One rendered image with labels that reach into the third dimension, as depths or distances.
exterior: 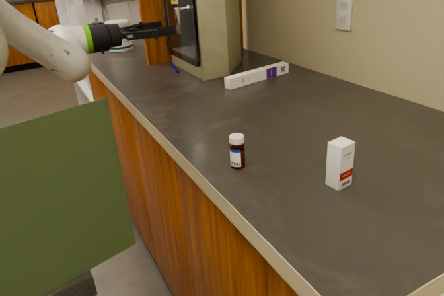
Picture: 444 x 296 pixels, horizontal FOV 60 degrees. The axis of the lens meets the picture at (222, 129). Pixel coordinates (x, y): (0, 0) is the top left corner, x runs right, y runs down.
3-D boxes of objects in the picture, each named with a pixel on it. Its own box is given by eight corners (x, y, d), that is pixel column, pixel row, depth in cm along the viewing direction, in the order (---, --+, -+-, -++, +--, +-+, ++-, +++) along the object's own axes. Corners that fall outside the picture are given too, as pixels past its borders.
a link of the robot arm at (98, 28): (90, 53, 130) (96, 57, 123) (82, 17, 125) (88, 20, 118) (108, 49, 132) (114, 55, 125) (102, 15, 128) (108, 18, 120)
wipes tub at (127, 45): (129, 45, 212) (125, 18, 206) (136, 49, 202) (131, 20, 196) (106, 49, 207) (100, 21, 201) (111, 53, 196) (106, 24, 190)
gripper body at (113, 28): (108, 26, 121) (136, 22, 125) (102, 23, 128) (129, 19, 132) (112, 49, 124) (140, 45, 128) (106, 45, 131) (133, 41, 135)
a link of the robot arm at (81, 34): (36, 21, 118) (44, 52, 125) (43, 40, 110) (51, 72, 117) (83, 15, 124) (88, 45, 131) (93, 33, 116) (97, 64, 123)
